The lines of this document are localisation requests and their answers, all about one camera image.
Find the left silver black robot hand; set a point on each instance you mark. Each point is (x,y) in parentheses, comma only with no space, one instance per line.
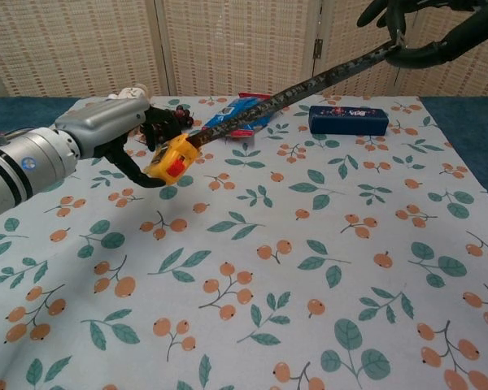
(101,122)

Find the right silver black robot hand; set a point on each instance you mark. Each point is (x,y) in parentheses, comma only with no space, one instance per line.
(451,44)

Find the yellow tape measure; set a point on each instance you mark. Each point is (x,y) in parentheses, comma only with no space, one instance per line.
(175,160)

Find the woven bamboo screen panel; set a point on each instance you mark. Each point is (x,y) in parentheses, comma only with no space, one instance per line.
(73,44)
(236,44)
(463,77)
(349,24)

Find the beige labelled drink bottle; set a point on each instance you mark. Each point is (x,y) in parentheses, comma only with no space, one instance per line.
(134,92)

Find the dark red grape bunch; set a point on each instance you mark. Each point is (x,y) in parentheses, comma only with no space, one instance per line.
(185,115)

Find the blue snack bag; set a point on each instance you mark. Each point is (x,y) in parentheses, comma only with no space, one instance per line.
(223,111)

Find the dark blue rectangular box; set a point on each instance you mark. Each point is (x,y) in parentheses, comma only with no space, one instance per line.
(347,120)

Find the metal screen hinge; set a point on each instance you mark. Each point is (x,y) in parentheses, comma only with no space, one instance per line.
(318,48)

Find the floral leaf print tablecloth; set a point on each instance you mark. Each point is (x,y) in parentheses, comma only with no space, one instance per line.
(268,264)

